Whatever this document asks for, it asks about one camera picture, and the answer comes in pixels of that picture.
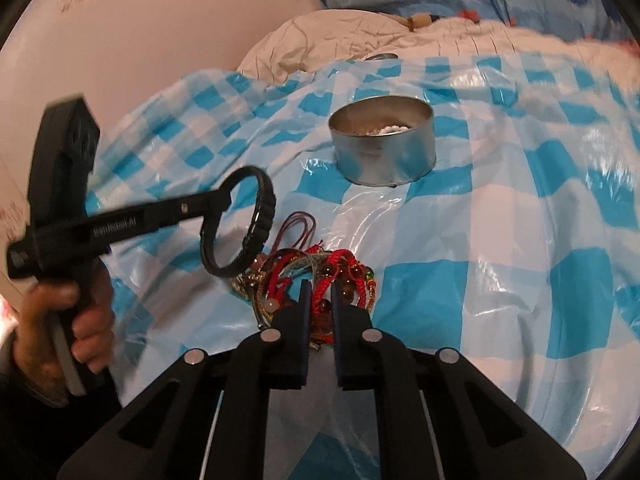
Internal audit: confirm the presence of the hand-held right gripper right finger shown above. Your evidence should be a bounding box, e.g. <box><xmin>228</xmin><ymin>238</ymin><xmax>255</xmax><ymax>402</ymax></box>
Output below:
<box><xmin>330</xmin><ymin>287</ymin><xmax>586</xmax><ymax>480</ymax></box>

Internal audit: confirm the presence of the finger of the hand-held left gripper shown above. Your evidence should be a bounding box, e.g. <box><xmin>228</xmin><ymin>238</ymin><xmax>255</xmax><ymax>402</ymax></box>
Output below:
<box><xmin>142</xmin><ymin>187</ymin><xmax>233</xmax><ymax>229</ymax></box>

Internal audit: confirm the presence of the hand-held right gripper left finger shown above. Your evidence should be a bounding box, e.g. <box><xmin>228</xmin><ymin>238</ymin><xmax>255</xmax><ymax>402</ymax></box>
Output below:
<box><xmin>55</xmin><ymin>280</ymin><xmax>312</xmax><ymax>480</ymax></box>

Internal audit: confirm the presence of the heap of mixed bracelets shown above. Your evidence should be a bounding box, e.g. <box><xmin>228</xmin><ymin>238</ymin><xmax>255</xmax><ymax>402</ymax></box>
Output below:
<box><xmin>230</xmin><ymin>212</ymin><xmax>378</xmax><ymax>351</ymax></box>

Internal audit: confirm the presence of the black braided bracelet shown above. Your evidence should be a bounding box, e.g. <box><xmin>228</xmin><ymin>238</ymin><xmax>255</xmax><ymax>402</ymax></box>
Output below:
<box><xmin>200</xmin><ymin>166</ymin><xmax>277</xmax><ymax>276</ymax></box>

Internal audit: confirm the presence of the round metal tin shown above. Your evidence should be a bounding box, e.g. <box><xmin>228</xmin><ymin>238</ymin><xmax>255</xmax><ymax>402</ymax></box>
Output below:
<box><xmin>327</xmin><ymin>96</ymin><xmax>437</xmax><ymax>187</ymax></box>

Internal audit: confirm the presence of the person's left forearm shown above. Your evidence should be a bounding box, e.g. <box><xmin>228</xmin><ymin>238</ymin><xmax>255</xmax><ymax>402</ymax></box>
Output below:
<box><xmin>0</xmin><ymin>350</ymin><xmax>123</xmax><ymax>466</ymax></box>

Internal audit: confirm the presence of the person's left hand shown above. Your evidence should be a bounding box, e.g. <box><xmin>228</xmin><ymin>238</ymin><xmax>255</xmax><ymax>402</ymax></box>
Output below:
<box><xmin>14</xmin><ymin>266</ymin><xmax>117</xmax><ymax>407</ymax></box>

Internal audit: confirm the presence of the blue white checked plastic sheet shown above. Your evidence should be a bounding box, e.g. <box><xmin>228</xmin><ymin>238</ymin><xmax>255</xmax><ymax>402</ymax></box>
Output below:
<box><xmin>82</xmin><ymin>52</ymin><xmax>640</xmax><ymax>480</ymax></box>

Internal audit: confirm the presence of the white striped duvet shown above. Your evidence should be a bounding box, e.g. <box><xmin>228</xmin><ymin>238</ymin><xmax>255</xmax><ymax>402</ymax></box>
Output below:
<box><xmin>235</xmin><ymin>9</ymin><xmax>640</xmax><ymax>86</ymax></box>

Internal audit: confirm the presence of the tan wooden object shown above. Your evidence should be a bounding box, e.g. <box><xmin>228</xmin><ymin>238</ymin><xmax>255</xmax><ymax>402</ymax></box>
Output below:
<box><xmin>390</xmin><ymin>14</ymin><xmax>434</xmax><ymax>34</ymax></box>

